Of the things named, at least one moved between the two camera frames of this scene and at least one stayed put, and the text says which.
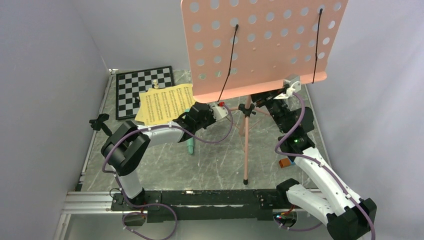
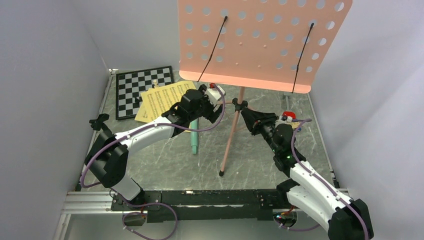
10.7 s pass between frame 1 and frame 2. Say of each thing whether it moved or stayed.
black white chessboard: stayed
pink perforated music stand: moved
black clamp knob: stayed
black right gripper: moved
